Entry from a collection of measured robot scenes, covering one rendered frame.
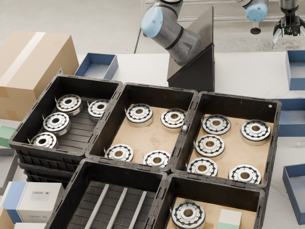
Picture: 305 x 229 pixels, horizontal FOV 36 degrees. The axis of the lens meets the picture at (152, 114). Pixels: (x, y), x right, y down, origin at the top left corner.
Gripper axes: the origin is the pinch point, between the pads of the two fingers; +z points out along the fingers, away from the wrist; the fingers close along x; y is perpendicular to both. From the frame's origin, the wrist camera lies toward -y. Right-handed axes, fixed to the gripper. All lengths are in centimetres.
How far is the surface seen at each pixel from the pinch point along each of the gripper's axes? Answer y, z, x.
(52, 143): 60, -10, -87
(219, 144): 58, -2, -27
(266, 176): 77, -7, -11
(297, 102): 23.0, 12.5, 0.6
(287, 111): 23.7, 16.6, -3.1
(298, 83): 9.9, 13.6, 2.0
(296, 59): -9.7, 15.8, 2.3
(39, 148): 69, -16, -86
